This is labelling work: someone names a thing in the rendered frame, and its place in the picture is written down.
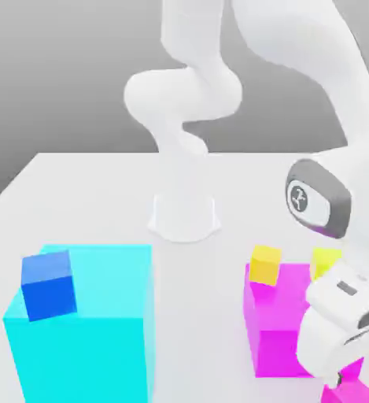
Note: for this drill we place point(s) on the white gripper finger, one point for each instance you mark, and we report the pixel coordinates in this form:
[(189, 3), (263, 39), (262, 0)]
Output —
[(333, 380)]

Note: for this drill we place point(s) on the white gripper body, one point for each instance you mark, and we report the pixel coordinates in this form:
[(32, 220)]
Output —
[(322, 346)]

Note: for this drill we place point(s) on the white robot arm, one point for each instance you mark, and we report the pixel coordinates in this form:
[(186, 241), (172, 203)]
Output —
[(184, 94)]

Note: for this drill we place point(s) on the small magenta cube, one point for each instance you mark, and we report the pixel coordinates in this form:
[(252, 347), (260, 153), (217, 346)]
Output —
[(351, 393)]

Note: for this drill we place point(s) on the small yellow cube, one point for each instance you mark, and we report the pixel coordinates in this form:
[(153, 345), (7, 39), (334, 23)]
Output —
[(322, 261)]

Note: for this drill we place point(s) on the small orange cube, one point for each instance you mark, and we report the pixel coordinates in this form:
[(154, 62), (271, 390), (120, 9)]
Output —
[(264, 267)]

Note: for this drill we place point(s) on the small blue cube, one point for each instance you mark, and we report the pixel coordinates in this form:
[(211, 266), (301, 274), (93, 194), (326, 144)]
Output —
[(48, 296)]

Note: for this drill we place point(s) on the large magenta box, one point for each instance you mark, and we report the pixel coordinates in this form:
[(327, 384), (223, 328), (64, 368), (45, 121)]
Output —
[(275, 315)]

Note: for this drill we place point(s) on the large cyan box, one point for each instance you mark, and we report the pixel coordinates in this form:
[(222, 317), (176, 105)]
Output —
[(77, 352)]

